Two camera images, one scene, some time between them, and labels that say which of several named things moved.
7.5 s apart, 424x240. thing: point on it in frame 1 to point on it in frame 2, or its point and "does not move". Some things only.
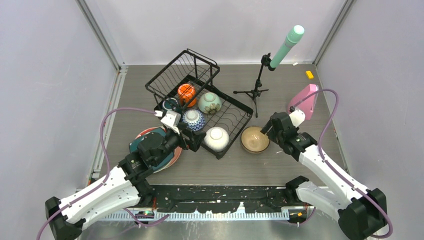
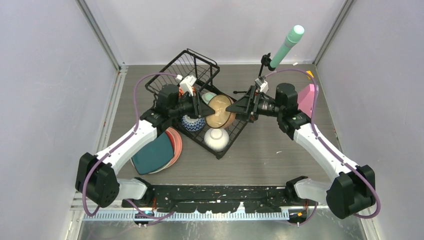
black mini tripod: (266, 60) does not move
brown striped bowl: (253, 140) to (221, 118)
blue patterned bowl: (194, 119) does not move
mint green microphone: (292, 39) does not move
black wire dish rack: (184, 85) does not move
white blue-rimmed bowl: (216, 139) does not move
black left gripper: (195, 138) to (200, 107)
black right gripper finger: (268, 124) to (243, 105)
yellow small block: (309, 74) does not move
